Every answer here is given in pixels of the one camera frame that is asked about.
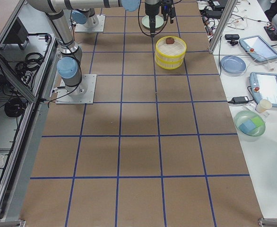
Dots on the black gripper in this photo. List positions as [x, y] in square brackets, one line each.
[151, 9]

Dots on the brown bun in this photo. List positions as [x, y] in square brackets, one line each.
[169, 40]

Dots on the yellow bamboo steamer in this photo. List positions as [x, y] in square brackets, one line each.
[171, 52]
[168, 65]

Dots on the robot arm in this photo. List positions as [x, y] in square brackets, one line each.
[83, 11]
[69, 66]

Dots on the light green plate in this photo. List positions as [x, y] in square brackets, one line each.
[159, 21]

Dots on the black webcam on desk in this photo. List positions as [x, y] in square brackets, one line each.
[232, 39]

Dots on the blue bowl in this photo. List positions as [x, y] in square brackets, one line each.
[233, 64]

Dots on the far blue teach pendant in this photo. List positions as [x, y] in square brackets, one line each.
[258, 48]

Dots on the blue teach pendant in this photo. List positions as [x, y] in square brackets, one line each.
[258, 48]
[264, 86]

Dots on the black power adapter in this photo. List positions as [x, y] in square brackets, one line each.
[239, 100]

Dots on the near blue teach pendant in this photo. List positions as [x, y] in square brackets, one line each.
[264, 86]

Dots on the white paper cup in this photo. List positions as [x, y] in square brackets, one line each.
[263, 106]

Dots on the clear bowl with blocks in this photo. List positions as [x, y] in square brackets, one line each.
[250, 125]

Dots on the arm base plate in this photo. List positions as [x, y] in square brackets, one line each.
[94, 24]
[84, 94]

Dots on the aluminium frame post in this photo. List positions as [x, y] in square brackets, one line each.
[230, 5]

